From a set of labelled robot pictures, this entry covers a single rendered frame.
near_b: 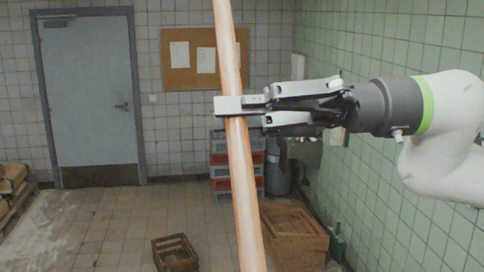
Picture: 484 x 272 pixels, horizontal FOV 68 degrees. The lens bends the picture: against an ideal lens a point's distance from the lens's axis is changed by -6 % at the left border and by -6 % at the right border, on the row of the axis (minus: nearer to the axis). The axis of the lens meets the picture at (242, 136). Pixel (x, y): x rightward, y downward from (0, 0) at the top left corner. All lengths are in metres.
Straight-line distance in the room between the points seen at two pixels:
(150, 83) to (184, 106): 0.48
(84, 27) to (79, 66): 0.45
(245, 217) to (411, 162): 0.34
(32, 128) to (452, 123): 4.74
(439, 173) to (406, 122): 0.14
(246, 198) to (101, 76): 4.22
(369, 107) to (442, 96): 0.11
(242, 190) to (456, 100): 0.34
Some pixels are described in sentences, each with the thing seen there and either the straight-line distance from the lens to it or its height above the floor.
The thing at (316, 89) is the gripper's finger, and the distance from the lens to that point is 0.51.
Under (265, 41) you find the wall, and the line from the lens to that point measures 4.60.
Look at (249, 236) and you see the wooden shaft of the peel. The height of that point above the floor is 1.85.
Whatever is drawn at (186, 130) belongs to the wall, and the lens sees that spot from 4.71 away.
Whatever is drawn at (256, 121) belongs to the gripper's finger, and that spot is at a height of 1.94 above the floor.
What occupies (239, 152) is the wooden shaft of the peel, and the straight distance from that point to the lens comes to 0.49.
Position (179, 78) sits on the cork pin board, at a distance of 4.54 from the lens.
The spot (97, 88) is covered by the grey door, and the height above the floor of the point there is 1.25.
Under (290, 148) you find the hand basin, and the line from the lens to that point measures 3.67.
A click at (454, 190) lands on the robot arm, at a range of 0.71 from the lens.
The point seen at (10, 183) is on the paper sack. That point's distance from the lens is 4.63.
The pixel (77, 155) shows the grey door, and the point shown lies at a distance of 4.95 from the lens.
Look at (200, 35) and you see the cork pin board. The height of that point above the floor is 1.82.
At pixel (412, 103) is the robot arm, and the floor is 1.97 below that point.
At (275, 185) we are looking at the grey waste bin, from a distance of 4.50.
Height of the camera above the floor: 2.10
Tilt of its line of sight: 18 degrees down
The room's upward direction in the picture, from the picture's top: straight up
